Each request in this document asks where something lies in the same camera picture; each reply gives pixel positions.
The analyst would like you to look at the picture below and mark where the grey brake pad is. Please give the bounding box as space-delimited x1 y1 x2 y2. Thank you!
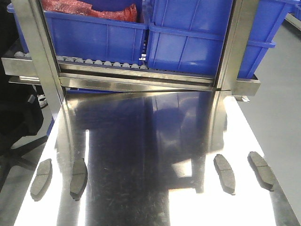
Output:
70 158 88 201
247 151 276 191
30 159 53 202
214 154 236 195

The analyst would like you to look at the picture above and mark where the right blue plastic crate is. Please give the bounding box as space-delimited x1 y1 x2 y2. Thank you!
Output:
146 0 300 79

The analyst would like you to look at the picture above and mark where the blue plastic crate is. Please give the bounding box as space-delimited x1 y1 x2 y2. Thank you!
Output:
146 0 300 79
6 2 149 66

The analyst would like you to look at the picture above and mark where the left blue plastic crate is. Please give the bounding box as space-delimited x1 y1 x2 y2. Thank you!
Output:
6 2 149 66

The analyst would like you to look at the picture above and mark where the black office chair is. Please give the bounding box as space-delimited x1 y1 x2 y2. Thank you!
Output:
0 0 49 191

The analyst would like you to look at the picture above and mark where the stainless steel roller rack frame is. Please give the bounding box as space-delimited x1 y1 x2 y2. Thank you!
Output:
2 0 261 118

